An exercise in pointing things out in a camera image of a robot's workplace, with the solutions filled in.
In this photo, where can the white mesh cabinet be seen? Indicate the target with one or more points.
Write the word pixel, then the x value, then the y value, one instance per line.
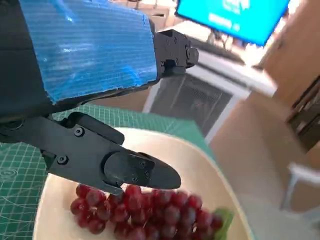
pixel 200 100

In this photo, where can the red toy grape bunch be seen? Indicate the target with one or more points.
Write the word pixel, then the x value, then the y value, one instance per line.
pixel 155 215

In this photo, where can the white metal frame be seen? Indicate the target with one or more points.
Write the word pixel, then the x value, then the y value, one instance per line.
pixel 297 180

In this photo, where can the green cutting mat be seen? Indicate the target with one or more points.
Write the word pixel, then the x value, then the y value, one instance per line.
pixel 17 165

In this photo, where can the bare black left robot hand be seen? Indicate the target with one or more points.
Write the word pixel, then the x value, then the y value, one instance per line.
pixel 87 57

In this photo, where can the white plate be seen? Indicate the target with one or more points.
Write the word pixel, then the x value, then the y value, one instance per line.
pixel 200 170

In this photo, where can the blue lit screen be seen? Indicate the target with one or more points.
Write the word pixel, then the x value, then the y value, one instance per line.
pixel 232 17

